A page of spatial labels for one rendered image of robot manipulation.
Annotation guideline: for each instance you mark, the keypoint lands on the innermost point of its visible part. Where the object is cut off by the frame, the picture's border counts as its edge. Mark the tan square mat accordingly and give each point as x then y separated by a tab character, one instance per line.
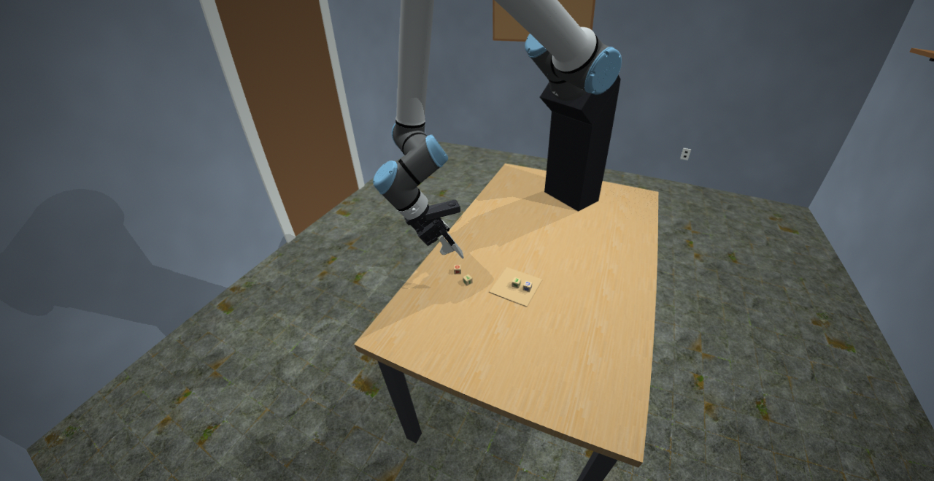
503	287

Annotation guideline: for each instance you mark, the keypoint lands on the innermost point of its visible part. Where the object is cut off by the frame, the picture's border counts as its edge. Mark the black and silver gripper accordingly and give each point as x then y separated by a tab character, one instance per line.
430	230

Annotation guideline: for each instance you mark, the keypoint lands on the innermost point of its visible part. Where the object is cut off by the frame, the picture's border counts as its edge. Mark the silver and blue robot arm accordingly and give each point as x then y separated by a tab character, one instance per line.
588	65

